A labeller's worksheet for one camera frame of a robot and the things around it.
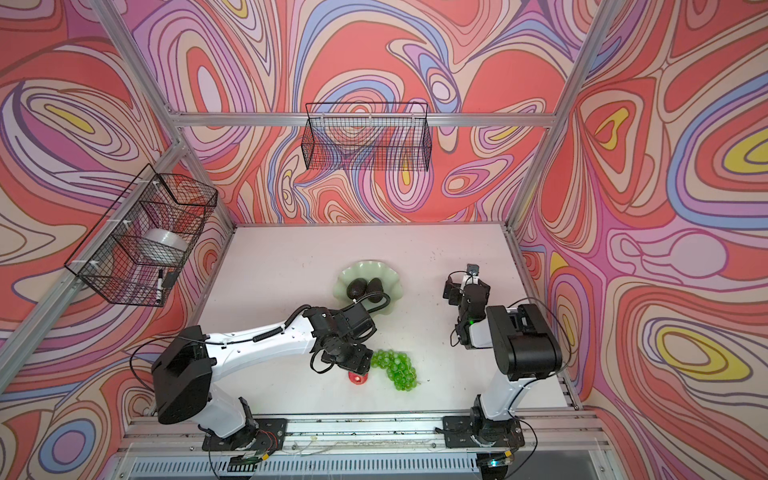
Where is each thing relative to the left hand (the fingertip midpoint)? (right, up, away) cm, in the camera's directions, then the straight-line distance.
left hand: (363, 365), depth 79 cm
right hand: (+32, +20, +18) cm, 42 cm away
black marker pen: (-48, +20, -9) cm, 52 cm away
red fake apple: (-1, -4, 0) cm, 4 cm away
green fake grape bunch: (+9, -1, +1) cm, 10 cm away
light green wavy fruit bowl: (0, +24, +22) cm, 33 cm away
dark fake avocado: (-4, +19, +17) cm, 25 cm away
